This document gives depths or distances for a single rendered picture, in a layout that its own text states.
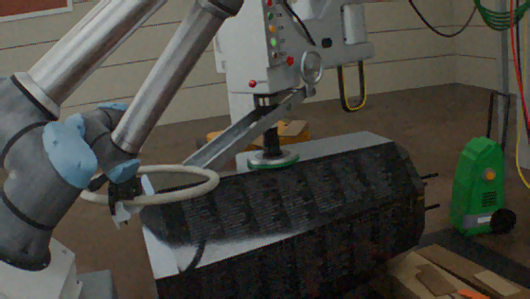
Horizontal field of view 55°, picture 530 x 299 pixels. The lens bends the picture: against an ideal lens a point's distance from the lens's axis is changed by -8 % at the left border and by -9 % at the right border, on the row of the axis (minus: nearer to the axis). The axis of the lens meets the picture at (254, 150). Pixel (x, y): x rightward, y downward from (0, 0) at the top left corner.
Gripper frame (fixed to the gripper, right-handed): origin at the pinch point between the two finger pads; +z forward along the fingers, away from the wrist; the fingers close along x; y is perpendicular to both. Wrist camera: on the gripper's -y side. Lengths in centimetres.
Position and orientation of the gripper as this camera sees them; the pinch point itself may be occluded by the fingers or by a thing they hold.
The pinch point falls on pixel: (120, 223)
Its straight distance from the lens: 170.3
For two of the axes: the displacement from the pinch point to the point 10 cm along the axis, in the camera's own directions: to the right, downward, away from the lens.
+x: 2.2, -2.1, 9.5
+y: 9.7, -0.2, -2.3
